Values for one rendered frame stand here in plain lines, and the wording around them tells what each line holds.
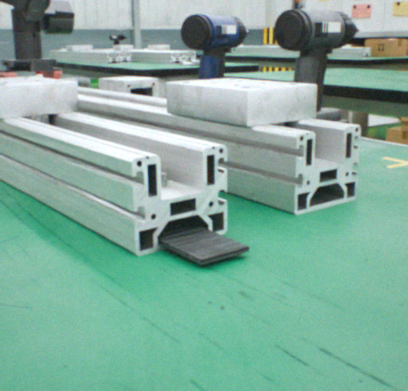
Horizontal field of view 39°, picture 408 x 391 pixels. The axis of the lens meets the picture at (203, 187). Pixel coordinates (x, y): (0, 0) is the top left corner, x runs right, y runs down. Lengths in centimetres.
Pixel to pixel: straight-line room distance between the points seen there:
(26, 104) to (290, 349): 52
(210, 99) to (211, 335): 37
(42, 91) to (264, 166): 31
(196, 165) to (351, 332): 22
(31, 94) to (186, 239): 35
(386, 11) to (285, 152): 340
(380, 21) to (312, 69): 313
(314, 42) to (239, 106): 27
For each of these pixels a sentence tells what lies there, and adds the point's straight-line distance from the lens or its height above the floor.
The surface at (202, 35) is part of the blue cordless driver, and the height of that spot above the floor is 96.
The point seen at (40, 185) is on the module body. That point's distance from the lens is 68.
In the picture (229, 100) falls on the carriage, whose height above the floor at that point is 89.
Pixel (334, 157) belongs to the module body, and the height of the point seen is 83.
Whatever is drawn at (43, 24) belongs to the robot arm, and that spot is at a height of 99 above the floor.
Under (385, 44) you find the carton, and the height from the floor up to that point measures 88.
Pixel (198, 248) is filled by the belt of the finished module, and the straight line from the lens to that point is 49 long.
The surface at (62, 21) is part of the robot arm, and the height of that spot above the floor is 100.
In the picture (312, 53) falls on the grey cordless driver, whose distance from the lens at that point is 91.
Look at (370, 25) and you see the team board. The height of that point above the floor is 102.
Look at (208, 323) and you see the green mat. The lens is 39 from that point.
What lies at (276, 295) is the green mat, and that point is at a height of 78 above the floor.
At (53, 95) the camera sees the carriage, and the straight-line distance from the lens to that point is 79.
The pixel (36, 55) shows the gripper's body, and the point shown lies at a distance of 132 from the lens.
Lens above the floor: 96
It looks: 14 degrees down
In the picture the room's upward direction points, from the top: 1 degrees counter-clockwise
